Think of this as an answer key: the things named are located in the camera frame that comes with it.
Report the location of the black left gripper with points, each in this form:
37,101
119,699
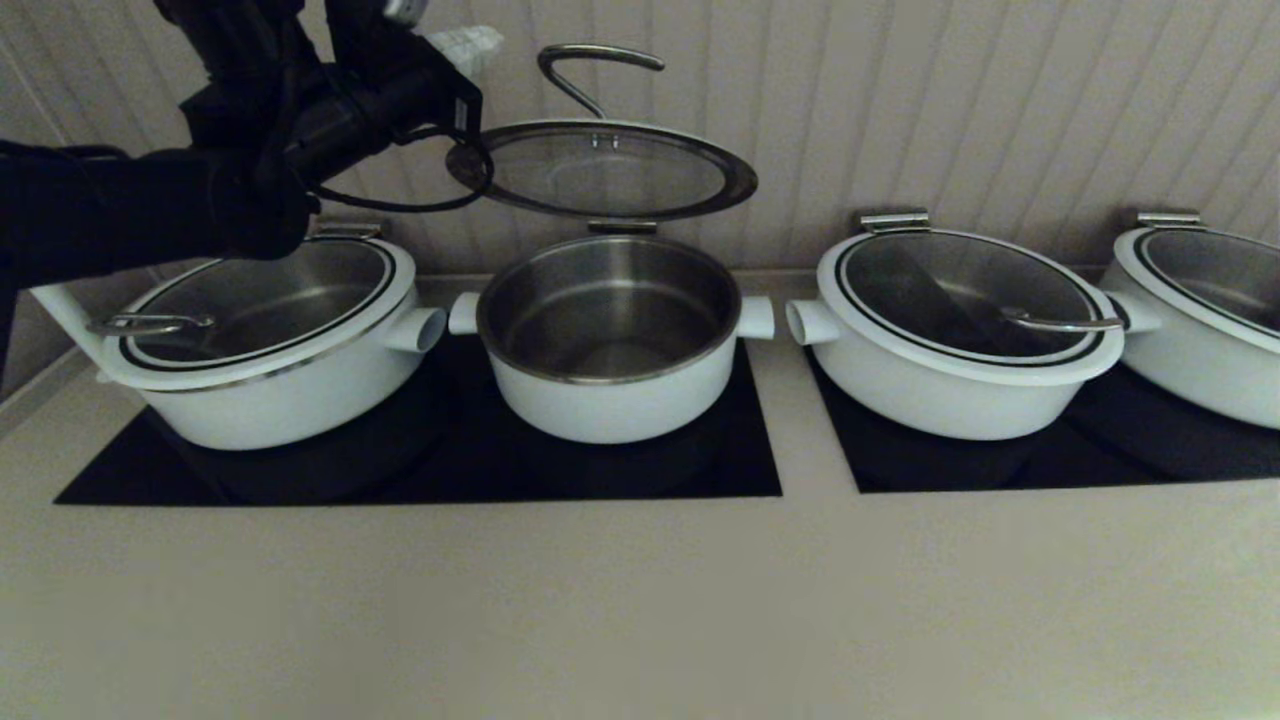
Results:
425,100

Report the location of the small glass lid white rim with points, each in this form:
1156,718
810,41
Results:
610,175

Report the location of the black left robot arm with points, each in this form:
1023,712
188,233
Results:
100,210

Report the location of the deep white pot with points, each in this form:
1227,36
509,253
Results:
610,405

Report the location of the wide white pot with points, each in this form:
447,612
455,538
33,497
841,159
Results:
1200,380
930,400
300,405

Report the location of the white pole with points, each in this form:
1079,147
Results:
70,320

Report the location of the black glass induction panel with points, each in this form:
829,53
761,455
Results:
1150,455
745,455

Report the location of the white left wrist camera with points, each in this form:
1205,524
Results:
405,10

